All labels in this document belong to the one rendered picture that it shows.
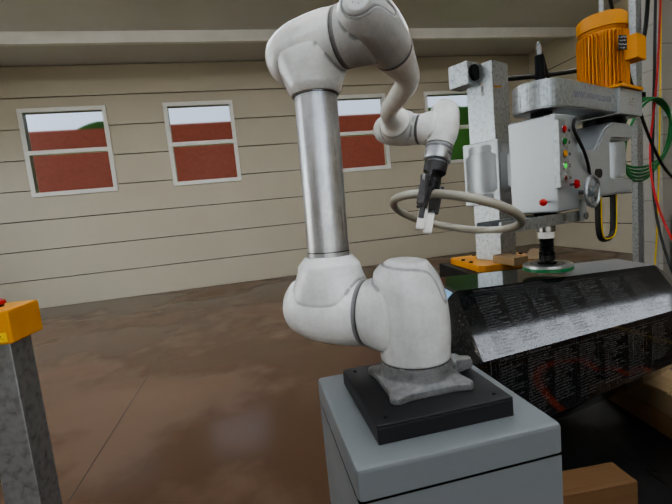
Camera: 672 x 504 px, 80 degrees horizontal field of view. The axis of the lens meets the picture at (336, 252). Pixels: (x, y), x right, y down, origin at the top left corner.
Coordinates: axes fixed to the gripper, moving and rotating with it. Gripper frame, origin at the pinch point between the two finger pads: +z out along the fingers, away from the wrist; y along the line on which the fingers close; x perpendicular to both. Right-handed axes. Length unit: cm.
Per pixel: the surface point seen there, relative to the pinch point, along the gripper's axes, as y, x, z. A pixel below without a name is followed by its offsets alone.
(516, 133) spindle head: 64, -3, -60
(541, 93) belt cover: 54, -14, -72
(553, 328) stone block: 74, -28, 24
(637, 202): 318, -36, -108
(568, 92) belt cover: 65, -22, -77
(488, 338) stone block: 54, -9, 33
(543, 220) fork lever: 71, -18, -21
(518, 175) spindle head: 70, -5, -42
